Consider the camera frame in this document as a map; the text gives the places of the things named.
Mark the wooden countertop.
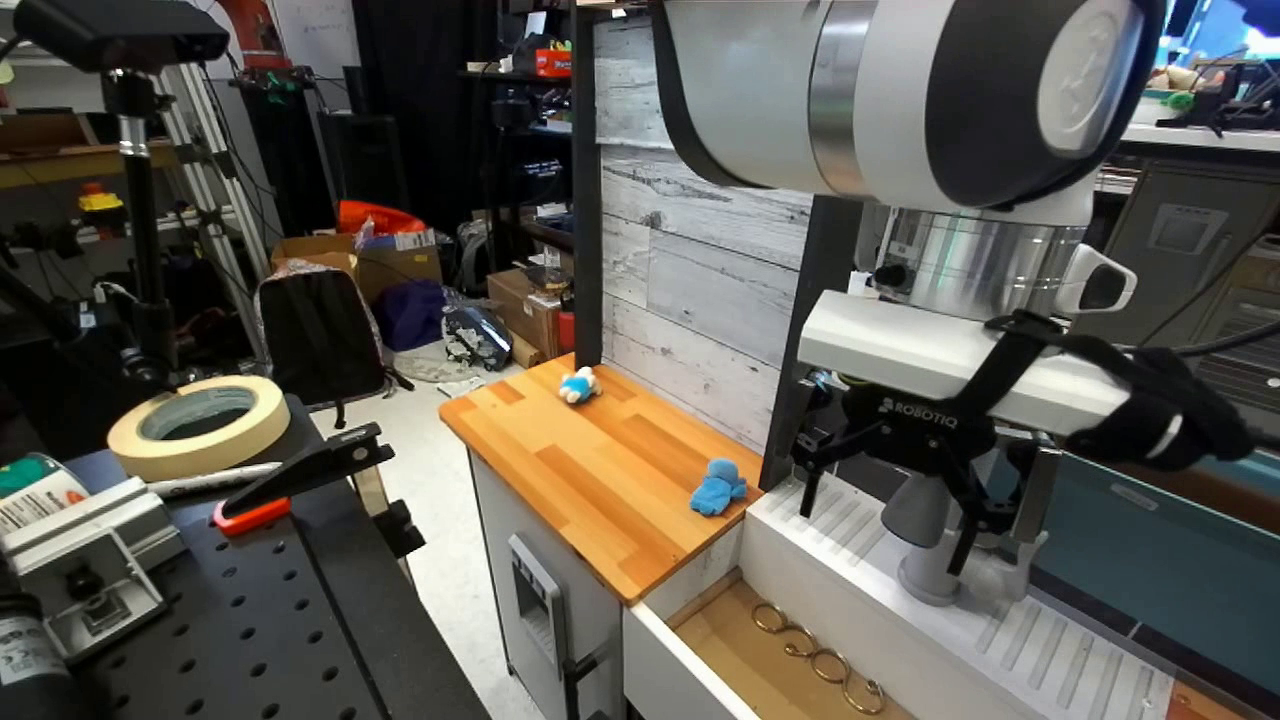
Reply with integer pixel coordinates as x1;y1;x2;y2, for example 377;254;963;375
437;353;769;608

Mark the white marker pen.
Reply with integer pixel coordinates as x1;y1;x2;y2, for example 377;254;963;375
140;457;287;500

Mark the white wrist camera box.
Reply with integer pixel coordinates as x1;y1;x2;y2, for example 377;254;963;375
794;287;1141;440

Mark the black shelf unit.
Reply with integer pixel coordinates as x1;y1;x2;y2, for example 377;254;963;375
462;0;586;274

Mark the blue plush toy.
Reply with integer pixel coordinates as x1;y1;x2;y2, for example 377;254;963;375
684;457;751;524

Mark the white toy kitchen cabinet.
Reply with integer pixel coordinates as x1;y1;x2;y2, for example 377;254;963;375
465;448;633;720

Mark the grey metal bracket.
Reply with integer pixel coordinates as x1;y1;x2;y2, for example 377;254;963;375
35;534;171;667

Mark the orange bag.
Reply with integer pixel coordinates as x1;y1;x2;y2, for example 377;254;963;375
331;196;432;244

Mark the small cardboard box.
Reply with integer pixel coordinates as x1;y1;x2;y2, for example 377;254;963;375
484;265;579;368

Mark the white desk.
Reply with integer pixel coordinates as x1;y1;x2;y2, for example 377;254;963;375
1115;88;1280;403

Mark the black camera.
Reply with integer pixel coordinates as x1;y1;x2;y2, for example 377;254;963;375
7;0;231;75

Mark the beige masking tape roll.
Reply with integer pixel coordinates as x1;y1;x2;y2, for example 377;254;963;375
103;374;298;486

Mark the white wood backsplash panel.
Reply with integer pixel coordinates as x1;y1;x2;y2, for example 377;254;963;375
594;18;815;462

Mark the thin black frame post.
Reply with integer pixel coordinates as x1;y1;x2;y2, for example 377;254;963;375
571;4;609;374

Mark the teal box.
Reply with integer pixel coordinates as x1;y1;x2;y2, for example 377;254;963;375
1011;440;1280;700

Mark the wide black frame post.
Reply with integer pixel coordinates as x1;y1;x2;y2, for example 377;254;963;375
761;194;867;492

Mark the blue bag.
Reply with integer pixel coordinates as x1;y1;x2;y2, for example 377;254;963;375
377;277;454;355

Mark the black tripod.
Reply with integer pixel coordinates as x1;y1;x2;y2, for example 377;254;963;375
101;66;185;392

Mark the black backpack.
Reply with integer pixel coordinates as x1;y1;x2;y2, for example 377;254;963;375
252;258;402;403

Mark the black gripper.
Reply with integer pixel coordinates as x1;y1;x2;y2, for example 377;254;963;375
794;380;1047;579

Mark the small white blue toy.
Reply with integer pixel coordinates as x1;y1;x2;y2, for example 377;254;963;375
555;364;605;413

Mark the aluminium frame rail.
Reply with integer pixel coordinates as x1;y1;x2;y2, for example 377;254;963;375
156;56;278;355

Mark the black sleeved cable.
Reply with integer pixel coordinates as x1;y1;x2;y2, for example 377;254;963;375
952;310;1262;471

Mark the black clamp orange handle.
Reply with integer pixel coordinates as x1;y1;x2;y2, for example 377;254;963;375
208;420;402;546

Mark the grey toy faucet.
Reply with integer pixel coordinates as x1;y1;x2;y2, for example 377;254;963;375
881;469;1041;622

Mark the white toy sink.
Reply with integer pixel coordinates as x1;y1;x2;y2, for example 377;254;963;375
620;462;1182;720

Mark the large cardboard box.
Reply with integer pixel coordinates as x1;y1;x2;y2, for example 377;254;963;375
267;230;449;310

